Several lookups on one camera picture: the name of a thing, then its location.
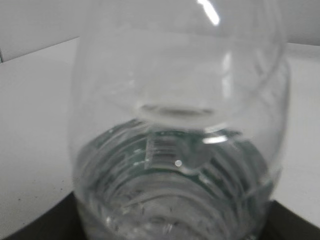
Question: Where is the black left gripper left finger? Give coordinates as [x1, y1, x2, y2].
[7, 192, 87, 240]

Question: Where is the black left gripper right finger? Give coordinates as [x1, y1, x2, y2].
[259, 201, 320, 240]

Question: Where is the clear Cestbon water bottle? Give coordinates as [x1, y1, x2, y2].
[68, 0, 290, 240]

